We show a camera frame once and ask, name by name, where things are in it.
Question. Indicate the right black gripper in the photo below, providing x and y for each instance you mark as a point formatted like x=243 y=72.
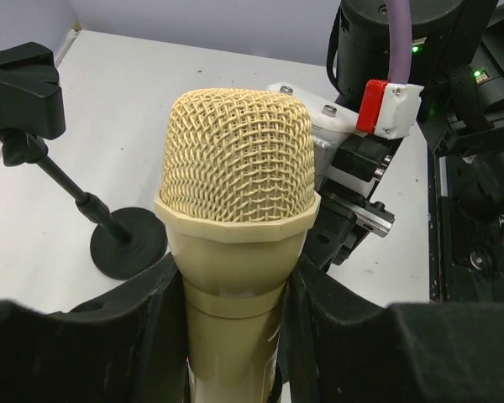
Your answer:
x=346 y=217

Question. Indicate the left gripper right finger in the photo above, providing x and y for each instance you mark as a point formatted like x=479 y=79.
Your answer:
x=343 y=348

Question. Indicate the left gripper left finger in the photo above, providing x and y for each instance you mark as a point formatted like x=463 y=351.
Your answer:
x=127 y=345

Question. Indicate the beige gold microphone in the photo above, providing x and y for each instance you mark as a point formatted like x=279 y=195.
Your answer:
x=237 y=199

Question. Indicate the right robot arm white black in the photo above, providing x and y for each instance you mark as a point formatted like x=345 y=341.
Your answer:
x=409 y=159

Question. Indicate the black round-base stand rear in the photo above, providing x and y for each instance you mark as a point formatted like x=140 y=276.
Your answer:
x=125 y=242

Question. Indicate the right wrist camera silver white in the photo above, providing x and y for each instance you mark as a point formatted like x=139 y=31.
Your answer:
x=331 y=126

